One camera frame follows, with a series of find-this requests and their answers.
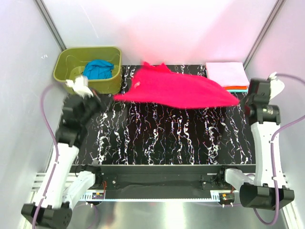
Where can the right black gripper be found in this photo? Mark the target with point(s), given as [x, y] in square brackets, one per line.
[243, 101]

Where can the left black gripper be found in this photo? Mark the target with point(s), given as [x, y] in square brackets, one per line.
[102, 100]

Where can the magenta t shirt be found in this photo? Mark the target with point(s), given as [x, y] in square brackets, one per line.
[157, 84]

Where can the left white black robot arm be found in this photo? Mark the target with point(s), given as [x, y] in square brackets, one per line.
[53, 203]

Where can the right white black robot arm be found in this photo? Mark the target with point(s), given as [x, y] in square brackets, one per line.
[268, 189]

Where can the folded light teal t shirt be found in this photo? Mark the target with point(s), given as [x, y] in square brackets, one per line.
[237, 90]

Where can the folded orange t shirt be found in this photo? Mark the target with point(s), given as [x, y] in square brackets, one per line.
[236, 88]

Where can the folded pink t shirt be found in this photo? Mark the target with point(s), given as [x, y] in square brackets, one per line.
[227, 74]

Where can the teal blue t shirt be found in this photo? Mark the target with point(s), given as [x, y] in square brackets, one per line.
[98, 70]

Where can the olive green plastic bin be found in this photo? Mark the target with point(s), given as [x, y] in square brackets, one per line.
[71, 64]

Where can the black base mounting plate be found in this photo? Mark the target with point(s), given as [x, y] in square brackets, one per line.
[185, 182]

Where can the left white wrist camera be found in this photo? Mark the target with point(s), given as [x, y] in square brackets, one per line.
[80, 86]

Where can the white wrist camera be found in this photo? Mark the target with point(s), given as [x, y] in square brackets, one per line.
[276, 85]
[80, 86]

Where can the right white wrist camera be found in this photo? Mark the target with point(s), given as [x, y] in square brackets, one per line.
[276, 85]

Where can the aluminium frame rail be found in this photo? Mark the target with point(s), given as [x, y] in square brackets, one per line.
[38, 181]

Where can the white slotted cable duct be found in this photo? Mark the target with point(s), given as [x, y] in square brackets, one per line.
[93, 196]

